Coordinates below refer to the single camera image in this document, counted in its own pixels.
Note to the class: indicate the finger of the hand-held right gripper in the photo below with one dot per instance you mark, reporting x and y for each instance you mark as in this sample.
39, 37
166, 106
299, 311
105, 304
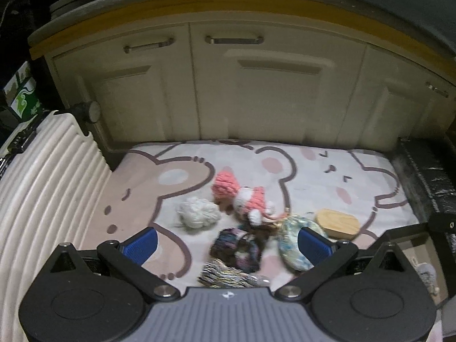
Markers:
443, 228

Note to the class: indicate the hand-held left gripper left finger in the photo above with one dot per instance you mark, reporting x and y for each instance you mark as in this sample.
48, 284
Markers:
140, 245

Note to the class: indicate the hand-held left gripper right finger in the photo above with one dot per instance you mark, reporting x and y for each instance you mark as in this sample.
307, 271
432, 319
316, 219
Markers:
315, 245

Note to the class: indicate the oval wooden lid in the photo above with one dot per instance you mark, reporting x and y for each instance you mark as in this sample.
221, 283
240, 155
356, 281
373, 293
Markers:
338, 223

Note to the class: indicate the black storage box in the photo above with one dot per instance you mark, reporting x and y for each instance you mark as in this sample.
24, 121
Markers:
406, 242

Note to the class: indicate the dark brown blue crochet pouch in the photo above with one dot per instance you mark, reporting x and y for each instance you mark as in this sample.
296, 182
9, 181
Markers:
235, 247

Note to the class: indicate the small white plush charm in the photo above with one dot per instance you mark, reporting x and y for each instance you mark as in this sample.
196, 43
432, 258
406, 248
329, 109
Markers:
425, 274

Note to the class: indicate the white yarn ball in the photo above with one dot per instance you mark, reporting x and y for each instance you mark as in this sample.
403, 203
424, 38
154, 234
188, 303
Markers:
197, 213

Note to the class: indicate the pink crochet doll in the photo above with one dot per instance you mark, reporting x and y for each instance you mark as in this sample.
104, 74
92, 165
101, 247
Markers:
242, 196

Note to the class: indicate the striped grey yarn bundle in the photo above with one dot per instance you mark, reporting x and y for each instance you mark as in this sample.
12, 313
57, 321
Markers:
228, 274

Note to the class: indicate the bear print mat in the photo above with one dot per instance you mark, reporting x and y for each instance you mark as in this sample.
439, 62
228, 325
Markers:
249, 164

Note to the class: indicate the white ribbed suitcase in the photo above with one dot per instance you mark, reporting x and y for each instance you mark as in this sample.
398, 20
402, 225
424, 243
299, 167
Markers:
42, 192

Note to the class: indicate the black suitcase wheel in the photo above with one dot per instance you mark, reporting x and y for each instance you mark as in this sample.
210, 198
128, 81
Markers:
89, 115

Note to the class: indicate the cream kitchen cabinet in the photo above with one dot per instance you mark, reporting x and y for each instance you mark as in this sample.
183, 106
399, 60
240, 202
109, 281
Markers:
278, 99

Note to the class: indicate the green and white carton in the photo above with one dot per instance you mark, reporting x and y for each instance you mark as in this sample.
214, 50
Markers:
25, 96

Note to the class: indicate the countertop with wooden edge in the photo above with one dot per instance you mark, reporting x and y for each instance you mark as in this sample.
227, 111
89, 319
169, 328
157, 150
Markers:
213, 1

